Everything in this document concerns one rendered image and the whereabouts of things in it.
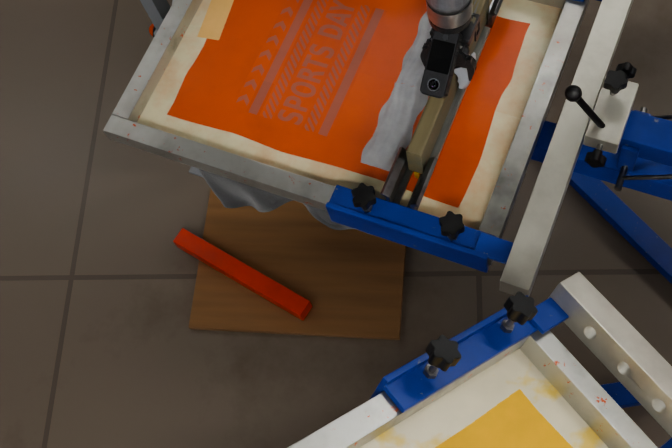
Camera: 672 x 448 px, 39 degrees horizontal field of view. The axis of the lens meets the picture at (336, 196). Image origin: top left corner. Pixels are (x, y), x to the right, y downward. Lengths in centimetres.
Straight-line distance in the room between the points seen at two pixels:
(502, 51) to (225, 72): 55
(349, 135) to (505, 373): 61
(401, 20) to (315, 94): 23
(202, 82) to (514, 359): 87
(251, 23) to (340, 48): 20
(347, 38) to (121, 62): 144
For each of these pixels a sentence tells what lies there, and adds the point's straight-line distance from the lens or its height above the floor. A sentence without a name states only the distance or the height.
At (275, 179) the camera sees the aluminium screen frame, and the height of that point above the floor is 99.
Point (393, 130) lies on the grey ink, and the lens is 178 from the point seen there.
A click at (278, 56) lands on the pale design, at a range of 191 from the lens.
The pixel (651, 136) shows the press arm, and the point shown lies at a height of 104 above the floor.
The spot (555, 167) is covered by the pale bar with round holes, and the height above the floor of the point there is 104.
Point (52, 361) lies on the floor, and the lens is 288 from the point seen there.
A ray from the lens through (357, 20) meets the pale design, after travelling 193.
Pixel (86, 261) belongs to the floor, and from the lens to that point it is 294.
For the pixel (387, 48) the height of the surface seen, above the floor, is 95.
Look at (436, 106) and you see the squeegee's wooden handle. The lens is 169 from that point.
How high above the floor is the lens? 253
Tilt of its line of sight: 64 degrees down
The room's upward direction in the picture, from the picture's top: 20 degrees counter-clockwise
